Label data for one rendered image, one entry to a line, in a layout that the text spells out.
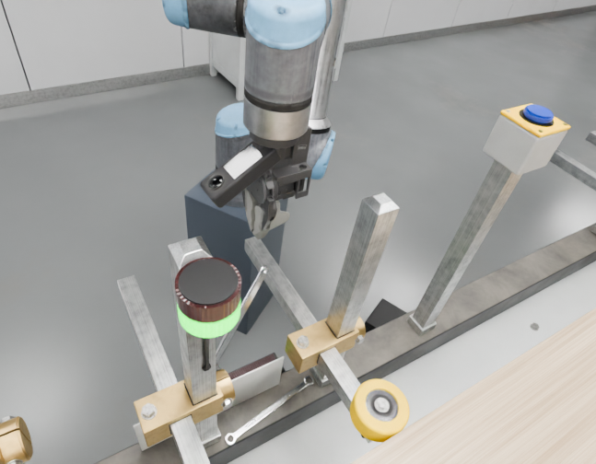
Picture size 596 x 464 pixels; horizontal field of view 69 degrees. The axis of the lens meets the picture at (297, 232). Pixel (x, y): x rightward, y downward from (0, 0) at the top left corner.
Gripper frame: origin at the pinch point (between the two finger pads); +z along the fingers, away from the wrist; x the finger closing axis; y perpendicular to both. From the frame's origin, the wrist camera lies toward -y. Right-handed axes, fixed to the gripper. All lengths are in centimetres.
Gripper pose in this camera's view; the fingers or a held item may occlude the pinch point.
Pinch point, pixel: (254, 233)
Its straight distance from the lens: 73.1
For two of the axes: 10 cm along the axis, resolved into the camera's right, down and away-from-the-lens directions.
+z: -1.2, 7.2, 6.9
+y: 8.5, -2.9, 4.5
